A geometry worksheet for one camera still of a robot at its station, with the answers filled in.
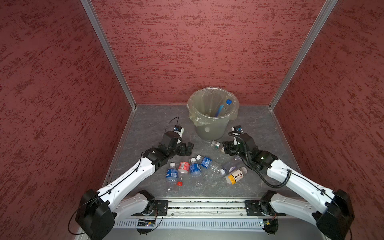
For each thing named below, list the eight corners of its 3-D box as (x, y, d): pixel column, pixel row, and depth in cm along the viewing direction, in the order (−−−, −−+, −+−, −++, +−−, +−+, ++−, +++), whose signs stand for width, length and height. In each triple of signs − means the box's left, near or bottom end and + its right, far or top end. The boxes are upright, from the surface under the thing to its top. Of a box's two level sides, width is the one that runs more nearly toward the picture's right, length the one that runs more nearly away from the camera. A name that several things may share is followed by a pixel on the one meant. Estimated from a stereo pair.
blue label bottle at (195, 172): (189, 187, 83) (189, 183, 78) (190, 161, 92) (190, 157, 88) (202, 187, 83) (202, 183, 78) (201, 161, 93) (201, 157, 88)
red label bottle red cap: (177, 186, 82) (176, 183, 78) (179, 165, 90) (178, 161, 86) (189, 186, 82) (189, 183, 78) (190, 165, 90) (190, 161, 86)
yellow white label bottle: (229, 187, 82) (230, 184, 78) (224, 178, 85) (225, 175, 81) (247, 177, 86) (250, 173, 82) (242, 169, 89) (244, 166, 85)
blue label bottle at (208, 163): (194, 163, 91) (194, 160, 87) (198, 156, 94) (198, 152, 90) (217, 176, 86) (218, 173, 82) (221, 168, 89) (222, 165, 85)
